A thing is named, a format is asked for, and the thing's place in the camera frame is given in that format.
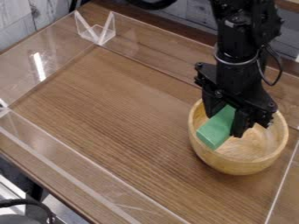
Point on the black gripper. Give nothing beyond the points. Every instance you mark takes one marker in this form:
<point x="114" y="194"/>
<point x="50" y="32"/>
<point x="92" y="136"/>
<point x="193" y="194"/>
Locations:
<point x="235" y="85"/>

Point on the green rectangular block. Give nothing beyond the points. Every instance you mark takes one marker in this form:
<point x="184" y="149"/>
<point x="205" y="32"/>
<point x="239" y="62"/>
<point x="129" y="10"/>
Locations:
<point x="213" y="132"/>

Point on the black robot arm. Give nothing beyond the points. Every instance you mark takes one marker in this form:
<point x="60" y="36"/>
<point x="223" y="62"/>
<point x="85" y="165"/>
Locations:
<point x="248" y="24"/>

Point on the brown wooden bowl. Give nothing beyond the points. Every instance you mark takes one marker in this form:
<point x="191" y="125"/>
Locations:
<point x="240" y="156"/>

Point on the clear acrylic tray wall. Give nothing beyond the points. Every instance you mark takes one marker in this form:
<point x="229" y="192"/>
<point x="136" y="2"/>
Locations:
<point x="96" y="93"/>

